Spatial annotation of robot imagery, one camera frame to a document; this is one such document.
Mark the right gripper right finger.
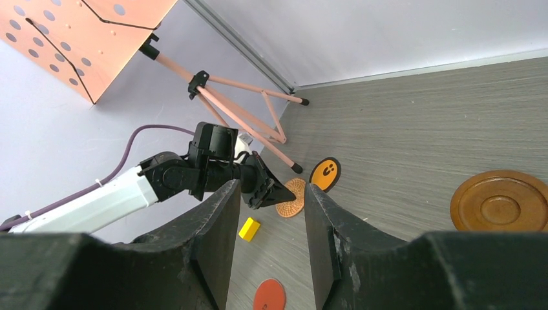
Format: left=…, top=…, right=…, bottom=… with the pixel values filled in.
left=304, top=184, right=547, bottom=309

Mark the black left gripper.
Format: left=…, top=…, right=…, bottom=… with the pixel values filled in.
left=188, top=122, right=297, bottom=209

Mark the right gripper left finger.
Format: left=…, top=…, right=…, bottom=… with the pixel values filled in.
left=1, top=180, right=240, bottom=309

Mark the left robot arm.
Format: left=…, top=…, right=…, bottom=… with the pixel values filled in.
left=1, top=122, right=296, bottom=233

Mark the woven rattan coaster left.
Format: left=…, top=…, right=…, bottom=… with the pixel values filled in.
left=275, top=178, right=308, bottom=219

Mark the orange black face coaster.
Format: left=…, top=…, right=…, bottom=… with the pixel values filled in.
left=309, top=157, right=342, bottom=192

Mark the red round flat coaster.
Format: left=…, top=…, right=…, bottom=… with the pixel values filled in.
left=253, top=278, right=286, bottom=310

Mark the brown wooden coaster centre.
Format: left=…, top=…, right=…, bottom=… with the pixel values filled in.
left=450, top=170, right=547, bottom=233

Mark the yellow block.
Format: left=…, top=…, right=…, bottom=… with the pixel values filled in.
left=238, top=217, right=261, bottom=242

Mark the pink music stand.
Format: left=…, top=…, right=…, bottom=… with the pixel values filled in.
left=1, top=1, right=308, bottom=174

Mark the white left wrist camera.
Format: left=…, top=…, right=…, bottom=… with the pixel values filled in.
left=235, top=133, right=253, bottom=163

